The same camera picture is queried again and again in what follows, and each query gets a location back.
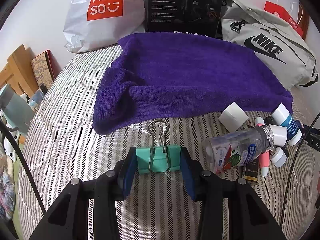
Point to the white charger plug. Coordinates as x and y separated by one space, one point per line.
233 117

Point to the teal binder clip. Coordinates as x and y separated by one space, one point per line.
161 158

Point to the white Miniso shopping bag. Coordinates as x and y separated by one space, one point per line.
92 24

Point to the wooden furniture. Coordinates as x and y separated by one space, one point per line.
18 73

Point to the black gold small bottle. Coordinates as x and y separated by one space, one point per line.
250 172

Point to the clear candy bottle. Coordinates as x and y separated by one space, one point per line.
237 149

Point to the blue white tube bottle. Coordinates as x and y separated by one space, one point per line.
282 117

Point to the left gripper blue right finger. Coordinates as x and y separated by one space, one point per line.
191 173

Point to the red paper bag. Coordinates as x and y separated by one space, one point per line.
300 25

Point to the brown notebook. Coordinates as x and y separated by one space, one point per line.
44 69

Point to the pink highlighter pen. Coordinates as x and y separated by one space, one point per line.
264 158

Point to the black headset box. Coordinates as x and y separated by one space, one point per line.
198 17

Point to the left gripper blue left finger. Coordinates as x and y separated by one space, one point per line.
127 173

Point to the grey Nike bag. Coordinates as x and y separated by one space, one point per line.
273 40

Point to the striped bed quilt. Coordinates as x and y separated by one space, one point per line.
61 144

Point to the small white cap adapter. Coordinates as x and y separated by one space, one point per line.
278 157

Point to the purple towel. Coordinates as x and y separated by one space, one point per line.
166 75

